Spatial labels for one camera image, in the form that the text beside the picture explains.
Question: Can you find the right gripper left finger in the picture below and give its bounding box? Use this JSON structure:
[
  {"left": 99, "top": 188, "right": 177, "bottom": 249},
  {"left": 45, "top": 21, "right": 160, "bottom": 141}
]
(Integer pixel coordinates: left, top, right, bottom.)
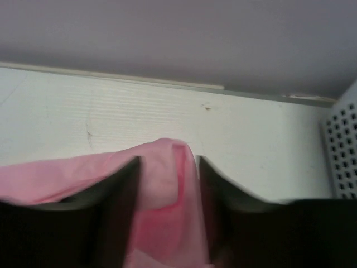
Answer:
[{"left": 1, "top": 157, "right": 141, "bottom": 267}]

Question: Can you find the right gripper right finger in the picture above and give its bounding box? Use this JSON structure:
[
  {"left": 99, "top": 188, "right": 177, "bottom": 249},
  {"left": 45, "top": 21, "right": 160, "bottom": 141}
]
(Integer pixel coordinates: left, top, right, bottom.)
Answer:
[{"left": 199, "top": 157, "right": 356, "bottom": 267}]

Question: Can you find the pink t-shirt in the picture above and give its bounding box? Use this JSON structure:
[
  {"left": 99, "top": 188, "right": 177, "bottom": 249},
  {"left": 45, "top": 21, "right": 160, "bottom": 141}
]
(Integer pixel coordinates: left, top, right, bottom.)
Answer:
[{"left": 1, "top": 138, "right": 211, "bottom": 267}]

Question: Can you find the white plastic basket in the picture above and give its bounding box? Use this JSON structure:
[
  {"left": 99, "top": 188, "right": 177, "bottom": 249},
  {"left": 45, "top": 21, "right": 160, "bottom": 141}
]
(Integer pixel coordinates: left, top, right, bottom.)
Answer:
[{"left": 321, "top": 83, "right": 357, "bottom": 200}]

